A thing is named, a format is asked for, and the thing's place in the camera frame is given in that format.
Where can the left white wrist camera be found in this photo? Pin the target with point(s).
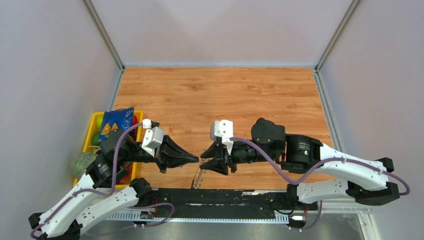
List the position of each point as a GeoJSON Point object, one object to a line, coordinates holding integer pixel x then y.
{"type": "Point", "coordinates": [153, 137]}

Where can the green apple lower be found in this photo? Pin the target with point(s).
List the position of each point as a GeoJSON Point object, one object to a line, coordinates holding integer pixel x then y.
{"type": "Point", "coordinates": [95, 139]}

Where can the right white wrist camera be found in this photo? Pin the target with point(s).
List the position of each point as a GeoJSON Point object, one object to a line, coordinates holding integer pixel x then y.
{"type": "Point", "coordinates": [223, 129]}

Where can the aluminium frame rail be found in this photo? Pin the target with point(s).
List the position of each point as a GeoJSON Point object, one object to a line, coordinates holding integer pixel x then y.
{"type": "Point", "coordinates": [344, 207]}

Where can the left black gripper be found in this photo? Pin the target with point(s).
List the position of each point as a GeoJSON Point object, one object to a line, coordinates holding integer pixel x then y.
{"type": "Point", "coordinates": [165, 158]}

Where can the green apple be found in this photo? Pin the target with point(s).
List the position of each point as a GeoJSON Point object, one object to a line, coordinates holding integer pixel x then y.
{"type": "Point", "coordinates": [95, 139]}
{"type": "Point", "coordinates": [98, 122]}

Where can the blue chips bag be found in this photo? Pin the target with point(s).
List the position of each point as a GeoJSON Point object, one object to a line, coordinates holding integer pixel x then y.
{"type": "Point", "coordinates": [120, 119]}

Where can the large metal keyring with clips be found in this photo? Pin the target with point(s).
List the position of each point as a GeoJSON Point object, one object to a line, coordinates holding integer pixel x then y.
{"type": "Point", "coordinates": [197, 179]}

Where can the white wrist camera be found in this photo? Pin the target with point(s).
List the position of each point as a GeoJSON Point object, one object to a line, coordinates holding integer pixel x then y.
{"type": "Point", "coordinates": [153, 137]}
{"type": "Point", "coordinates": [223, 129]}

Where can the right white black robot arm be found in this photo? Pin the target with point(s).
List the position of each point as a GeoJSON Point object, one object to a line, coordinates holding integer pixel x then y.
{"type": "Point", "coordinates": [314, 171]}

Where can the green apple upper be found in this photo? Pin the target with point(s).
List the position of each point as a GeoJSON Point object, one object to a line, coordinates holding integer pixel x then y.
{"type": "Point", "coordinates": [98, 122]}

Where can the yellow plastic tray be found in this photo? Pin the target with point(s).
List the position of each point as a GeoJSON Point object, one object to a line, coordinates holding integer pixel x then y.
{"type": "Point", "coordinates": [87, 147]}

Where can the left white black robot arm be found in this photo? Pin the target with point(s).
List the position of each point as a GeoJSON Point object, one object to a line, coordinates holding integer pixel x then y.
{"type": "Point", "coordinates": [94, 198]}

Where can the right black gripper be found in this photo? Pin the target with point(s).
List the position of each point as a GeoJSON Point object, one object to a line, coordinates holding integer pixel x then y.
{"type": "Point", "coordinates": [223, 159]}

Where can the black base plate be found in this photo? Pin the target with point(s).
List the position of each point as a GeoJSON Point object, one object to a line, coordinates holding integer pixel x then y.
{"type": "Point", "coordinates": [190, 203]}

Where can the green netted melon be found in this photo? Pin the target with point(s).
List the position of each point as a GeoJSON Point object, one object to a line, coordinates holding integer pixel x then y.
{"type": "Point", "coordinates": [80, 163]}

